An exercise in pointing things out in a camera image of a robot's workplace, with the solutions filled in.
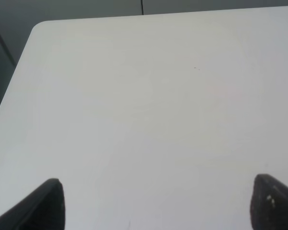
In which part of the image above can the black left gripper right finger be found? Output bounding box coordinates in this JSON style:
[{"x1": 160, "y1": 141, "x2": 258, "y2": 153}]
[{"x1": 250, "y1": 174, "x2": 288, "y2": 230}]

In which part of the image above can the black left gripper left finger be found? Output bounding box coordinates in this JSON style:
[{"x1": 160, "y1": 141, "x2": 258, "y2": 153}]
[{"x1": 0, "y1": 178, "x2": 65, "y2": 230}]

